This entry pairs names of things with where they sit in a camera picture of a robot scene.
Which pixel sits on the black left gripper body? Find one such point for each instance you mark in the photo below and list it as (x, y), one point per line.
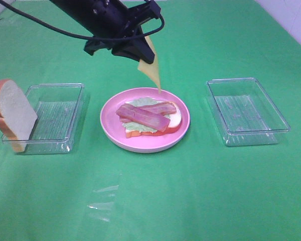
(116, 23)

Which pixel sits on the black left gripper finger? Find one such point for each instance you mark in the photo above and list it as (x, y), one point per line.
(137, 49)

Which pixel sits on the yellow cheese slice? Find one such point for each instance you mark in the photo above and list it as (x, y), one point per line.
(151, 70)

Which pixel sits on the green lettuce leaf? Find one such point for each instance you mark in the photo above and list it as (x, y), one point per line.
(140, 102)

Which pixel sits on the bacon strip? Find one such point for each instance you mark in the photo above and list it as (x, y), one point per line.
(143, 117)
(162, 108)

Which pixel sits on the toast bread slice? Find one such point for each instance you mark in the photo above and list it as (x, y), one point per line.
(17, 117)
(174, 120)

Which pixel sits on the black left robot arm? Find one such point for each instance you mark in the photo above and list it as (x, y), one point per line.
(81, 11)

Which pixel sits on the pink round plate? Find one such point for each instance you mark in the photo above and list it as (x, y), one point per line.
(142, 144)

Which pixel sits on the clear left plastic container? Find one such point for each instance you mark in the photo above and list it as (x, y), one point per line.
(60, 109)

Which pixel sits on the clear plastic container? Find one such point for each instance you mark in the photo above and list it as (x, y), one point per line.
(244, 113)
(60, 109)

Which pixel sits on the clear right plastic container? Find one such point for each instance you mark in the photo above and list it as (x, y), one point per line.
(244, 113)

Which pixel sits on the green tablecloth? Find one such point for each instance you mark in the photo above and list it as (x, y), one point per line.
(199, 189)

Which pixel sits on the clear tape patch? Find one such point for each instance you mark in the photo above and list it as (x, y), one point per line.
(101, 201)

